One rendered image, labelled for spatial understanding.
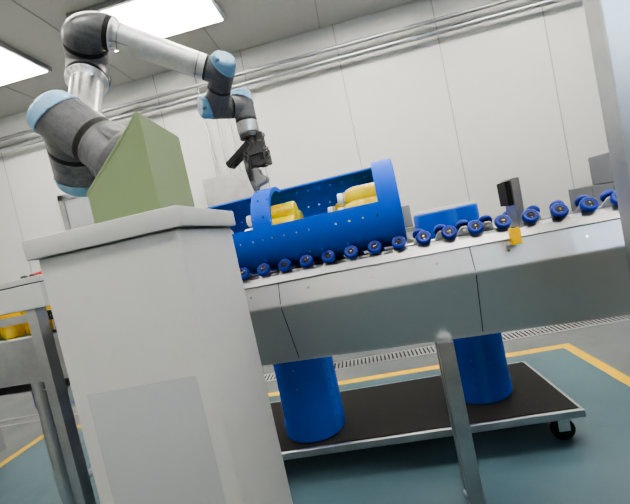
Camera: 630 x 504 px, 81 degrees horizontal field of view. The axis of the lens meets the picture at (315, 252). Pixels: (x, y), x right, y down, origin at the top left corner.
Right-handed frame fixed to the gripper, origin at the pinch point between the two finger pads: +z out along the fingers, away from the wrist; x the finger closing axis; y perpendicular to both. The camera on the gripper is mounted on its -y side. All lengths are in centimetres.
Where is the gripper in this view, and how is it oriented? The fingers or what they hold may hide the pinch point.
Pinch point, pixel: (256, 191)
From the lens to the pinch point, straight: 135.8
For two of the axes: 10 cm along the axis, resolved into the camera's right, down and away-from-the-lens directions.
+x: 2.0, -1.0, 9.7
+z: 2.1, 9.8, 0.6
